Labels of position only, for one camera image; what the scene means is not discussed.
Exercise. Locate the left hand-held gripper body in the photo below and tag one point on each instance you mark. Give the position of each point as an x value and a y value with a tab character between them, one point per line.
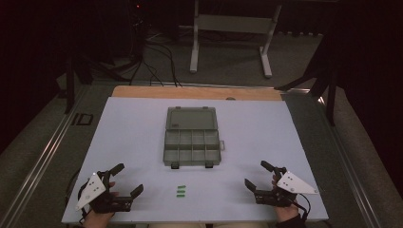
95	190

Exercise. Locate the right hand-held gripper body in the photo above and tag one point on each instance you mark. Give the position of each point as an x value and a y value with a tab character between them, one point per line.
294	185

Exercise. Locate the clear grey compartment box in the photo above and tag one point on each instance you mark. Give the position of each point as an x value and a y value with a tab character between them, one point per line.
191	139

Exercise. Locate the person's right hand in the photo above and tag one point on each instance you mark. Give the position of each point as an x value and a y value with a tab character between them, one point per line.
286	212

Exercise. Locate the person's left hand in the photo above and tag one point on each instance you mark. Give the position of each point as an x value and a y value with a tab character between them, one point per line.
96	220

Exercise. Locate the white table mat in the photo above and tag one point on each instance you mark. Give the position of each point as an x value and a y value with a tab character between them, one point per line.
247	136

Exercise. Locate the black tripod stand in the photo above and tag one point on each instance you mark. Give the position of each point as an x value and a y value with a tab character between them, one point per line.
331	95

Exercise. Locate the black stand with slanted legs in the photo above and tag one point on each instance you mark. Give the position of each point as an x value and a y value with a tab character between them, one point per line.
69	85

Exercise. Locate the white power strip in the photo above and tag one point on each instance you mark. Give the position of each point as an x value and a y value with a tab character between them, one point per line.
299	33

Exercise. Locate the dark equipment with red light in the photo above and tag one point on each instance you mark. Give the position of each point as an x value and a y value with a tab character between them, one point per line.
138	19

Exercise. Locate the metal floor rail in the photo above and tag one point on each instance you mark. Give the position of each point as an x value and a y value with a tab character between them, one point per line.
206	85
342	152
38	161

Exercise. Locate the white metal table frame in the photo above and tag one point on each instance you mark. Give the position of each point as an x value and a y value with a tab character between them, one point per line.
234	23

